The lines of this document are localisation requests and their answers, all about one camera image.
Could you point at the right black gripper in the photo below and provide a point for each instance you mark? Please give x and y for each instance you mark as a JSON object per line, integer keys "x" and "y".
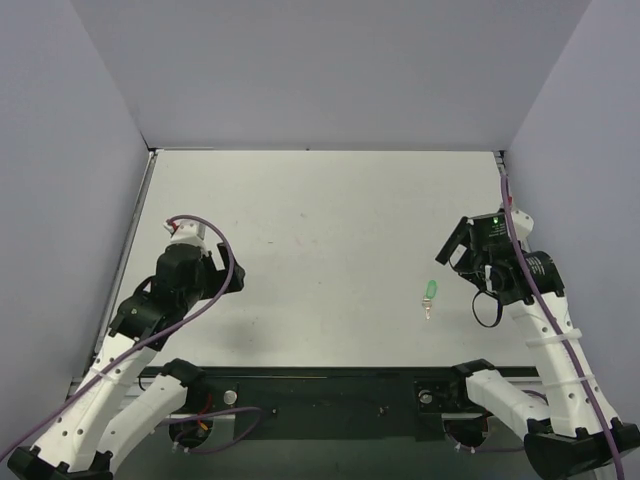
{"x": 454, "y": 241}

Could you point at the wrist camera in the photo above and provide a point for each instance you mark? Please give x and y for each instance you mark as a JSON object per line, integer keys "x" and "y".
{"x": 187, "y": 232}
{"x": 522, "y": 223}

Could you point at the silver key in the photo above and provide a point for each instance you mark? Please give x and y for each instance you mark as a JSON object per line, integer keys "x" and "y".
{"x": 427, "y": 305}

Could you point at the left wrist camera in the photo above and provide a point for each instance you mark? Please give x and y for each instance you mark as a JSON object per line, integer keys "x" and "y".
{"x": 187, "y": 232}

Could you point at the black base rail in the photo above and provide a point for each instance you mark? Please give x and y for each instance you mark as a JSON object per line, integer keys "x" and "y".
{"x": 339, "y": 403}

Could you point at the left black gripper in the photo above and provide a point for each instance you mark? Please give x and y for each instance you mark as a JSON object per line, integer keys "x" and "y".
{"x": 228, "y": 270}

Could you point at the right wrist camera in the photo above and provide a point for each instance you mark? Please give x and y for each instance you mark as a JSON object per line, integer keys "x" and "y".
{"x": 522, "y": 223}

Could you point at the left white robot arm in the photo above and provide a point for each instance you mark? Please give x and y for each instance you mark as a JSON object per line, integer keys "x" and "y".
{"x": 83, "y": 439}

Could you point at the green key tag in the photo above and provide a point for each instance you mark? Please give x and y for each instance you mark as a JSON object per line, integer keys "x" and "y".
{"x": 431, "y": 289}

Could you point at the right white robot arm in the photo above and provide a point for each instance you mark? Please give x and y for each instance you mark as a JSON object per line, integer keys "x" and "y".
{"x": 576, "y": 429}

